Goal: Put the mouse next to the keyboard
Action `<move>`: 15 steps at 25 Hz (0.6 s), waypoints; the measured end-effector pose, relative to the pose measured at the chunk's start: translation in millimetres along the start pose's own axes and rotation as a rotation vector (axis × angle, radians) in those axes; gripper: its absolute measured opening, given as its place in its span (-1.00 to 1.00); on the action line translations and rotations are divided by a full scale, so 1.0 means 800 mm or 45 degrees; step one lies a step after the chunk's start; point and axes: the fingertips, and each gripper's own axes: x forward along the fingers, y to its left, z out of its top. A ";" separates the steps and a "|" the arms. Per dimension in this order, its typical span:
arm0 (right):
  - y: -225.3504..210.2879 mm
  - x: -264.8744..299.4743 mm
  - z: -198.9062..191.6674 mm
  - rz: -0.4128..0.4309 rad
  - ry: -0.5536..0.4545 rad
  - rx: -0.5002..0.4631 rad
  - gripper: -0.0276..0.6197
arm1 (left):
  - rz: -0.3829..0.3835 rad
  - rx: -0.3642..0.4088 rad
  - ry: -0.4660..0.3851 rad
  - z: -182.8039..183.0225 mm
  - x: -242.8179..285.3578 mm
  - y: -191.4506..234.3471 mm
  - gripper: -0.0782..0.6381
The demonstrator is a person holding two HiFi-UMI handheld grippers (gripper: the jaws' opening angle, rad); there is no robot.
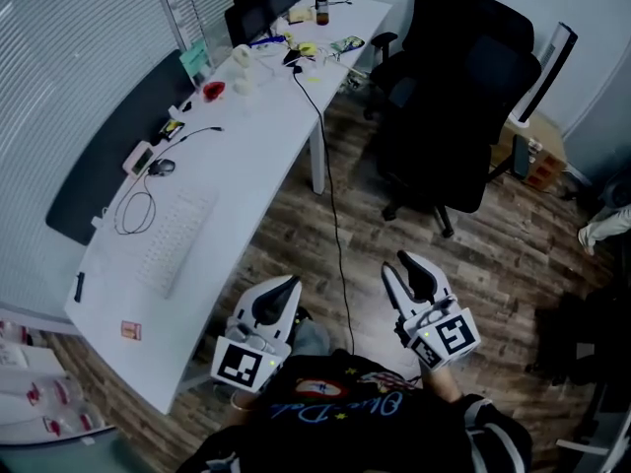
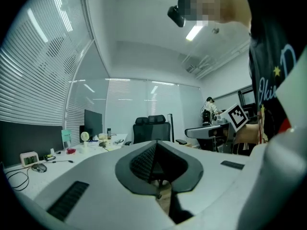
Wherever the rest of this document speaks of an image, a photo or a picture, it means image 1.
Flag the clear bottle with red label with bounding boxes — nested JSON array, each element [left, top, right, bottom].
[[41, 405, 106, 439], [25, 375, 84, 409], [0, 319, 30, 346]]

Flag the black bag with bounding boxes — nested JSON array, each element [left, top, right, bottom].
[[525, 272, 631, 416]]

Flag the white flat box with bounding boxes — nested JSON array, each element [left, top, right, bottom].
[[0, 341, 67, 384]]

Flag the long black power cable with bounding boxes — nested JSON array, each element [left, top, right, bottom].
[[292, 65, 357, 355]]

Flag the person's left forearm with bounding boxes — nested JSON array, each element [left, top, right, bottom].
[[228, 384, 265, 414]]

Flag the white desk leg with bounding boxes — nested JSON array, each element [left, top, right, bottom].
[[308, 113, 327, 197]]

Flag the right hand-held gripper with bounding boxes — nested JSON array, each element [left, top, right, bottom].
[[381, 249, 482, 373]]

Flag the black office chair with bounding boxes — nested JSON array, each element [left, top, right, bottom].
[[363, 0, 544, 239]]

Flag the small colourful packet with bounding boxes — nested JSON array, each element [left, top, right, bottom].
[[159, 118, 186, 143]]

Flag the black monitor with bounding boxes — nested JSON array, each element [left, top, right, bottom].
[[223, 0, 306, 49]]

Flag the green snack packet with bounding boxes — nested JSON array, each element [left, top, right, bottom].
[[330, 34, 366, 54]]

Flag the small red card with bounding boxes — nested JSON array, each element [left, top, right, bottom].
[[120, 319, 145, 343]]

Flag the person's grey trouser leg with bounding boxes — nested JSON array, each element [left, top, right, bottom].
[[287, 318, 333, 360]]

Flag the green card in clear stand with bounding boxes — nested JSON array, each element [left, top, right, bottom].
[[177, 38, 214, 87]]

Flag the person's right forearm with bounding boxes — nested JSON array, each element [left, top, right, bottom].
[[422, 365, 465, 405]]

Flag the dark desk partition panel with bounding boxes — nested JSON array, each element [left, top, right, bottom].
[[44, 48, 199, 246]]

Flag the pink and white small device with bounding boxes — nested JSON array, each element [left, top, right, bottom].
[[121, 140, 156, 180]]

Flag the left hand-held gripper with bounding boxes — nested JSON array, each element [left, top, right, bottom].
[[210, 274, 304, 394]]

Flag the white window blinds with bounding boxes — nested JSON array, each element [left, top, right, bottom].
[[0, 0, 234, 290]]

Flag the person's black printed shirt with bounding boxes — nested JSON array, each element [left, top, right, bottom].
[[175, 347, 534, 473]]

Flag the white keyboard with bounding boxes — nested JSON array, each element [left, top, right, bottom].
[[134, 188, 219, 301]]

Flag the white tape roll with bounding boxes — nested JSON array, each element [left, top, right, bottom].
[[231, 42, 254, 76]]

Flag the brown cardboard box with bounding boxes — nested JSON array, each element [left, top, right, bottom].
[[491, 109, 569, 192]]

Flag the black mouse cable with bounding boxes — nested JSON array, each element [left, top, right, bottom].
[[113, 125, 225, 237]]

